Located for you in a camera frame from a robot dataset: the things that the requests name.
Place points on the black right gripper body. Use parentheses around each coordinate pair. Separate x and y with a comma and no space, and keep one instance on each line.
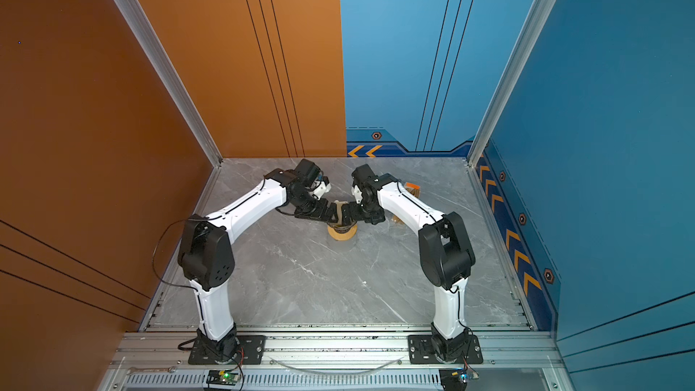
(370,214)

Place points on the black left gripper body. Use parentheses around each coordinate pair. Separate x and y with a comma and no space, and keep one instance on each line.
(308,205)

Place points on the wooden ring dripper stand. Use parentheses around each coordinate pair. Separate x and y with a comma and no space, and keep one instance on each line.
(342,233)

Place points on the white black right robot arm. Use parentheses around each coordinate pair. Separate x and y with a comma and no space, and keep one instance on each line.
(445,251)

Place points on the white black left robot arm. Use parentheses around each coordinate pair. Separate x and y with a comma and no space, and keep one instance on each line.
(206,248)

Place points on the green circuit board right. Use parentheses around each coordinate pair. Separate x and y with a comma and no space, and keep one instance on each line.
(456,379)

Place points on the green circuit board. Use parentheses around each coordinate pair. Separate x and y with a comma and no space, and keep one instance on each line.
(456,379)
(225,379)

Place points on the green circuit board left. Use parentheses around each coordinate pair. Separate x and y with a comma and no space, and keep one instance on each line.
(225,379)

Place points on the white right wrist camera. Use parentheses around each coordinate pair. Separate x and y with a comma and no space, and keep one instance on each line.
(357,194)

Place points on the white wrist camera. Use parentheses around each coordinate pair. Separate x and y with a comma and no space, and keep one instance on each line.
(357,194)
(321,187)

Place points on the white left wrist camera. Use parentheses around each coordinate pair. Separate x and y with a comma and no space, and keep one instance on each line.
(321,187)

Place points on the aluminium front rail frame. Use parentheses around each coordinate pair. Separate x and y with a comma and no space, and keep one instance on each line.
(356,357)

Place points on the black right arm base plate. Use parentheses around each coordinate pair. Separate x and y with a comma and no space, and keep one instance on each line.
(434,349)

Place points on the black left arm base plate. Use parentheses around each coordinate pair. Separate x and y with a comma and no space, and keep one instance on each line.
(245,350)

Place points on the aluminium right corner post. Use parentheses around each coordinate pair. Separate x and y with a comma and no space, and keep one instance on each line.
(534,23)

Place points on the aluminium corner post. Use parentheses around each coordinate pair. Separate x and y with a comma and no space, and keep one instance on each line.
(534,23)
(149,41)

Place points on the aluminium left corner post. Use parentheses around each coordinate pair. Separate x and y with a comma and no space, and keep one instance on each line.
(149,41)

